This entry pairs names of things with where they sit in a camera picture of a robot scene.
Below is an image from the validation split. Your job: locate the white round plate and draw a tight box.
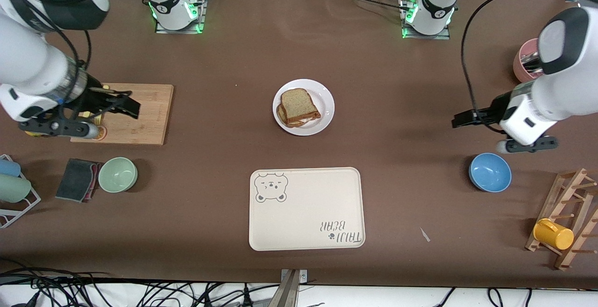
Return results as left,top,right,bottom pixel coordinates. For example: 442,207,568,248
272,79,335,136

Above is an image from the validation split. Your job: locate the plain brown bread slice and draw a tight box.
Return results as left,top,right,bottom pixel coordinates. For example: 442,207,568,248
280,88,321,126

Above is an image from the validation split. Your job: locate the wooden cutting board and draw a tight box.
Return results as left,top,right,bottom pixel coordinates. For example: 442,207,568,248
70,83,174,146

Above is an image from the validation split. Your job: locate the pink bowl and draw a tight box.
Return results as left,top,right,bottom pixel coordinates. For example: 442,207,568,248
513,38,543,84

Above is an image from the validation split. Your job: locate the blue bowl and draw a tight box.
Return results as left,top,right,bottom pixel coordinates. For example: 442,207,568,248
469,153,512,193

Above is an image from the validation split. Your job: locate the metal ladle spoon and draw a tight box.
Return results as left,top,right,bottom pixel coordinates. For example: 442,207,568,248
522,52,543,72

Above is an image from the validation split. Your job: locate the pale green bowl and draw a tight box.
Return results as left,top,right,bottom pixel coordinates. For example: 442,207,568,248
98,157,138,193

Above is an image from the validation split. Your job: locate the grey and pink cloth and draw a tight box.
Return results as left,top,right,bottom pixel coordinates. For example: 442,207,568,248
55,158,101,203

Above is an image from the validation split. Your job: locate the wooden mug rack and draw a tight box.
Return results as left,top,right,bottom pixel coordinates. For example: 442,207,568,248
525,168,598,271

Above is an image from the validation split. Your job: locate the light blue cup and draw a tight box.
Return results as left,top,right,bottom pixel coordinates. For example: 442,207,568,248
0,159,21,178

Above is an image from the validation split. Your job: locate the pale green cup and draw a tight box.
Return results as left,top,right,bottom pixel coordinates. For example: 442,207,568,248
0,174,32,203

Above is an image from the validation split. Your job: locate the yellow mug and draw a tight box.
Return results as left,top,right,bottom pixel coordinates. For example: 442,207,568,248
533,218,575,250

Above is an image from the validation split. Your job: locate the cream bear print tray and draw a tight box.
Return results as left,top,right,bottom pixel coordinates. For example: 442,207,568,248
249,167,366,251

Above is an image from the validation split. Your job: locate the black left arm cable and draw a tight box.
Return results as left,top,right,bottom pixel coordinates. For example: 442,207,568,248
461,0,583,114

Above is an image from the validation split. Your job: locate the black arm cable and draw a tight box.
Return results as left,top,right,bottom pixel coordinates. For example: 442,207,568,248
42,0,92,72
461,0,583,114

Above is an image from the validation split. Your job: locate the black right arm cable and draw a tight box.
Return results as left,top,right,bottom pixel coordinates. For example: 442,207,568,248
42,0,92,72

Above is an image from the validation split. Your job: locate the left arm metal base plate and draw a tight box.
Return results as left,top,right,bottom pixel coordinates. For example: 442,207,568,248
399,0,451,40

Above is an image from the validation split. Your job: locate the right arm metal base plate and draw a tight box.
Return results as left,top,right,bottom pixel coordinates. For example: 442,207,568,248
155,0,207,34

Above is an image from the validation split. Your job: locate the white wire rack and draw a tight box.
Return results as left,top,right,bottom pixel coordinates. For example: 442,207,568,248
0,154,42,228

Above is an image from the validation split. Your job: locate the black cable bundle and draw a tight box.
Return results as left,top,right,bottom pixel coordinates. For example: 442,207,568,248
0,259,281,307

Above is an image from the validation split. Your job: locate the aluminium clamp bracket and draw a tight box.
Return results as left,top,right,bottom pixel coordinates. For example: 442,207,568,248
267,269,309,307

